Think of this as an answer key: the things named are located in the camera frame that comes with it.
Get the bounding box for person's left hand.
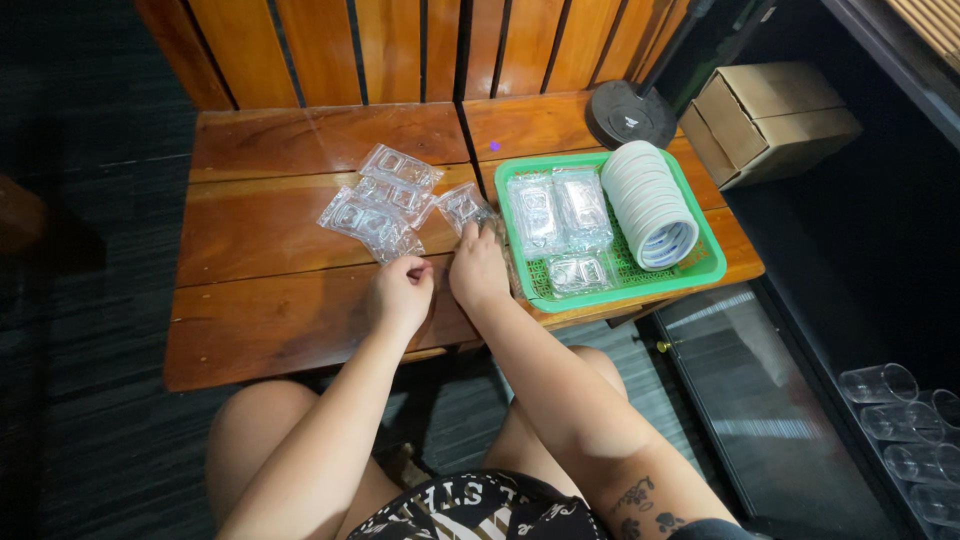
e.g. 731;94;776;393
366;255;436;336

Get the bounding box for person's right hand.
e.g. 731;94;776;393
447;221;513;311

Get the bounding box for clear plastic packet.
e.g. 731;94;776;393
546;255;612;296
506;174;565;260
358;143;445;190
435;181;498;237
316;186;402;245
552;167;615;252
373;227;426;265
352;176;438;229

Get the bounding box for green plastic tray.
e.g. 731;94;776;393
493;150;728;314

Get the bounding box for stack of white saucers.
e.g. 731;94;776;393
600;140;701;272

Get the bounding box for black round-base stand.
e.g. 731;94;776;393
584;0;717;152

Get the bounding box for person's right leg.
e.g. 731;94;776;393
481;345;631;500

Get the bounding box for person's leg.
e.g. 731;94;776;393
204;379;406;540
481;345;631;500

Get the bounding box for wooden slatted bench back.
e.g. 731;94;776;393
133;0;460;112
459;0;691;101

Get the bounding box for person's left leg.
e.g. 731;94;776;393
204;379;406;540

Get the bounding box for black patterned shorts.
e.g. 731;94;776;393
346;469;610;540

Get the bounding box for brown cardboard box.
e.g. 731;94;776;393
678;61;864;191

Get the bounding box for black glass-door cabinet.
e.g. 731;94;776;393
651;0;960;540

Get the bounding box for clear plastic cup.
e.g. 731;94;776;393
837;363;920;405
909;483;960;528
930;388;960;429
882;442;960;486
859;401;946;444

